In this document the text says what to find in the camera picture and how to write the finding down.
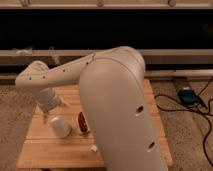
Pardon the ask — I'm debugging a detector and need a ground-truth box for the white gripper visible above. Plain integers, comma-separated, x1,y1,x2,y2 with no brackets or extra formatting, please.
34,88,70,124

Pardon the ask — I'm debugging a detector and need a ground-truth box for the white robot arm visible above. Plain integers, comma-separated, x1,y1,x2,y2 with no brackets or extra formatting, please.
15,46,168,171

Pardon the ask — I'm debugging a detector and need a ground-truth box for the wooden table board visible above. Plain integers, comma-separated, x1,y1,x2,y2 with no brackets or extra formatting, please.
18,79,173,168

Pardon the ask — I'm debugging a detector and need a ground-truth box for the small white labelled bottle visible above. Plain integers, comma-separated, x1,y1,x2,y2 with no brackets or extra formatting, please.
90,144,98,153

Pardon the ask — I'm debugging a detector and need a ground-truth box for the blue power adapter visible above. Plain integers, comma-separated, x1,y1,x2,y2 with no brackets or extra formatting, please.
178,87,200,106

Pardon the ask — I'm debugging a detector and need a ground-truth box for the black cable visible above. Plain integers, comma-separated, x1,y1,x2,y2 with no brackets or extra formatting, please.
153,76,213,168

